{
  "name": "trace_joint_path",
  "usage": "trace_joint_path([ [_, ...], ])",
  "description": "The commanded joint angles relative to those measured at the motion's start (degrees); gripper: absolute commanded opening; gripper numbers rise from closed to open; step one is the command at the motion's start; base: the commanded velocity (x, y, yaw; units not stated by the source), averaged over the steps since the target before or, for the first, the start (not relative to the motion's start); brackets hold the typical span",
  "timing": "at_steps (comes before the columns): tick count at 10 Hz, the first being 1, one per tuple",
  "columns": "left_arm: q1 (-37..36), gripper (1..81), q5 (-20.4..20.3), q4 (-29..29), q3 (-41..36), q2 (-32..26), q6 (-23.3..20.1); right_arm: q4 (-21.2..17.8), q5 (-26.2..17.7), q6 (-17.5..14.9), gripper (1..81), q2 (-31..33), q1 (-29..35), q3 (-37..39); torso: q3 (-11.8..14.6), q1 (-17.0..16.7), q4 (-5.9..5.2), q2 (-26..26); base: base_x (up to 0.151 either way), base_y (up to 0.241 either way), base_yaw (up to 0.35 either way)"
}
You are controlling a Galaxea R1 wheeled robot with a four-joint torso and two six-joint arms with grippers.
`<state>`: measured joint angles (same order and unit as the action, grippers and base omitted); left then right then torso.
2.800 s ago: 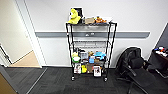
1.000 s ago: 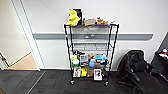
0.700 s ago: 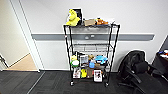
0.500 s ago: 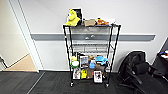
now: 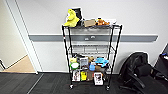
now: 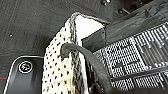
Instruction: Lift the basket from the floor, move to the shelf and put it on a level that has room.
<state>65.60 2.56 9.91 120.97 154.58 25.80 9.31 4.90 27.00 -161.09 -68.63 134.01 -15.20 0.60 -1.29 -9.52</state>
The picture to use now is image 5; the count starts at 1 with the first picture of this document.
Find tan plush toy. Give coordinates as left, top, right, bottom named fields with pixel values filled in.
left=87, top=56, right=95, bottom=64

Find black and white picture box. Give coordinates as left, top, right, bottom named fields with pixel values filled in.
left=79, top=57, right=89, bottom=70

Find yellow packet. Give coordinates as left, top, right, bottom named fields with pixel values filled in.
left=69, top=57, right=78, bottom=64

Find green and white bowl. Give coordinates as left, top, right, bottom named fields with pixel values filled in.
left=70, top=62, right=80, bottom=70

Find small blue box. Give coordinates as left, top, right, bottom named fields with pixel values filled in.
left=88, top=63, right=96, bottom=72

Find light blue plush toy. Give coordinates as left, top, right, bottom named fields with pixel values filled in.
left=94, top=57, right=110, bottom=67

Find plain cardboard box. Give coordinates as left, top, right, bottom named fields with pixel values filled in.
left=83, top=18, right=97, bottom=28

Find small grey object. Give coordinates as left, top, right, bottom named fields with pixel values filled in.
left=80, top=18, right=85, bottom=26

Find small yellow toy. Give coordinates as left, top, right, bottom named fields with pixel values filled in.
left=80, top=71, right=88, bottom=82

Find white box with dark picture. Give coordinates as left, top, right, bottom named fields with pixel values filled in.
left=72, top=69, right=81, bottom=82

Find orange plush toy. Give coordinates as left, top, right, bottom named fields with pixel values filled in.
left=95, top=17, right=111, bottom=27

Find yellow plush toy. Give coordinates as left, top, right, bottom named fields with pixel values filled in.
left=63, top=8, right=81, bottom=28

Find black bag with grey print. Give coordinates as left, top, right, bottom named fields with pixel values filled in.
left=70, top=7, right=83, bottom=25

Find flat white box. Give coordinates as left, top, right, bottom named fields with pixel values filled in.
left=105, top=19, right=118, bottom=26

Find black office chair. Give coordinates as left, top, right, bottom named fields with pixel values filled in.
left=118, top=51, right=156, bottom=94

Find black wire shelf rack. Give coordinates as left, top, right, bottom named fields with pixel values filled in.
left=61, top=23, right=123, bottom=92

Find grey wall rail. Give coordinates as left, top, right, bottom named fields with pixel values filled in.
left=28, top=33, right=159, bottom=43

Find white door frame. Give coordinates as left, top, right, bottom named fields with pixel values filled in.
left=4, top=0, right=43, bottom=74

